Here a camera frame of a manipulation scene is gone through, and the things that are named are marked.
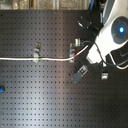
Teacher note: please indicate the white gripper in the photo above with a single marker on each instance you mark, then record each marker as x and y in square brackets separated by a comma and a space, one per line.
[96, 54]

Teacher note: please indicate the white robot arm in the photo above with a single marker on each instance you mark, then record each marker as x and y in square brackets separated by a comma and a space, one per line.
[114, 33]

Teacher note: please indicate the small grey connector block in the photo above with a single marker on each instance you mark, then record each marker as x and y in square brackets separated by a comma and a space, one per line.
[104, 75]

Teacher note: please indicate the blue object at edge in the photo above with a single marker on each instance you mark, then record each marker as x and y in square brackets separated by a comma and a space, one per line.
[1, 89]

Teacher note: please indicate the right metal cable clip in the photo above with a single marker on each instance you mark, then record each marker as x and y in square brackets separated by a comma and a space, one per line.
[73, 47]

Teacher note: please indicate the metal cable clip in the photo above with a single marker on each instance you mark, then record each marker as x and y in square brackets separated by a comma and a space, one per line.
[36, 52]
[73, 47]

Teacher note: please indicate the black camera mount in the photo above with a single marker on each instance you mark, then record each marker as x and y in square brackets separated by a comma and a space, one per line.
[88, 25]

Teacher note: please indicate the left metal cable clip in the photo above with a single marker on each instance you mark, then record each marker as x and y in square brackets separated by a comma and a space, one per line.
[36, 52]

